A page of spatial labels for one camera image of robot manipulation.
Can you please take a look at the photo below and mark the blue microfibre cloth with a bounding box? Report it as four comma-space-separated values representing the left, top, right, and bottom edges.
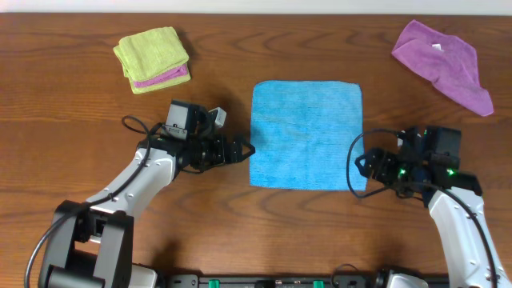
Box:
250, 81, 367, 191

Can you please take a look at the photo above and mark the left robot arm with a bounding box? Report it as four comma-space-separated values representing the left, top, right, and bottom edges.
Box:
38, 134, 255, 287

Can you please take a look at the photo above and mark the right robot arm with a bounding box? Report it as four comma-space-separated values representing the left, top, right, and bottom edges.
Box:
346, 126, 511, 287

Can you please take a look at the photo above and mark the purple folded cloth in stack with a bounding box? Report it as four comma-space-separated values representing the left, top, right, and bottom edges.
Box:
134, 63, 188, 88

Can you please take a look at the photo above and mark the bottom green folded cloth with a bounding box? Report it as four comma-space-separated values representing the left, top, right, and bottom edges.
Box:
130, 74, 191, 94

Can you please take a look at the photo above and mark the green folded cloth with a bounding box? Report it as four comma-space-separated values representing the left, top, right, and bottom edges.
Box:
130, 74, 191, 94
113, 26, 189, 82

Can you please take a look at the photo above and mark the top green folded cloth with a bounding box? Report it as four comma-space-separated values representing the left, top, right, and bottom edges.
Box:
113, 26, 189, 82

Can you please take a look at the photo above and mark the purple crumpled cloth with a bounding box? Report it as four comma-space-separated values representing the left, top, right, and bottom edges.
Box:
391, 20, 494, 117

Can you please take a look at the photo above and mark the left black cable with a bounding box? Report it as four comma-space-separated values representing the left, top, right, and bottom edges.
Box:
23, 114, 165, 288

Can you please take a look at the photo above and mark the black cable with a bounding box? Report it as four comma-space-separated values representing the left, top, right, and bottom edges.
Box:
329, 127, 499, 288
23, 114, 165, 288

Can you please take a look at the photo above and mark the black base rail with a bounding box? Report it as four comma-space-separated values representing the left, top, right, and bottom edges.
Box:
159, 273, 451, 288

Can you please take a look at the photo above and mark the right black cable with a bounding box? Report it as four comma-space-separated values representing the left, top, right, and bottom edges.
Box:
329, 127, 499, 288

